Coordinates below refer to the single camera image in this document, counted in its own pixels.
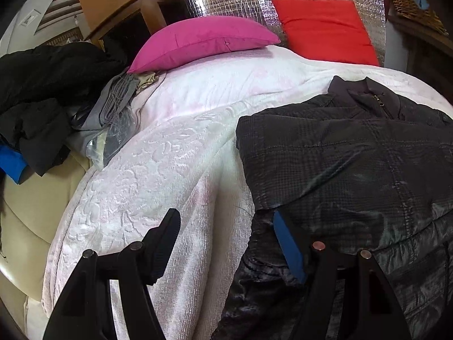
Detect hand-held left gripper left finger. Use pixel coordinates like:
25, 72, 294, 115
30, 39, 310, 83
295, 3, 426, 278
42, 208, 181, 340

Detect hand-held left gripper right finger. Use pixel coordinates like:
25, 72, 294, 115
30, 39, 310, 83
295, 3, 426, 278
273, 211, 412, 340

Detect dark navy puffer jacket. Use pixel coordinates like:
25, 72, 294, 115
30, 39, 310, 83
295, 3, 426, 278
211, 76, 453, 340

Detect grey clothes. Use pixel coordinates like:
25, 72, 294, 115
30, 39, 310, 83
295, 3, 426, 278
70, 72, 143, 168

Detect white textured blanket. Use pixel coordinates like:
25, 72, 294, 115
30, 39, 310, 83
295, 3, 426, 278
25, 44, 453, 340

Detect beige sofa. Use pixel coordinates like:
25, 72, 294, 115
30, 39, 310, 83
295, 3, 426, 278
0, 154, 93, 310

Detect blue jacket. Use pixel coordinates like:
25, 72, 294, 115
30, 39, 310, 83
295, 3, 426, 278
0, 144, 29, 185

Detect pile of black coats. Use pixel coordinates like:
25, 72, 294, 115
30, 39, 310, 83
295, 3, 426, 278
0, 42, 129, 178

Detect pink pillow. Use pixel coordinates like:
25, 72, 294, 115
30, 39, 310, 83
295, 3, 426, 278
127, 16, 282, 75

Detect red pillow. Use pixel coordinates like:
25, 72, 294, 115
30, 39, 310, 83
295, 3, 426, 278
271, 0, 381, 68

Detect wooden side table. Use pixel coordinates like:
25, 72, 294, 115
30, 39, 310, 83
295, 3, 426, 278
385, 7, 453, 104

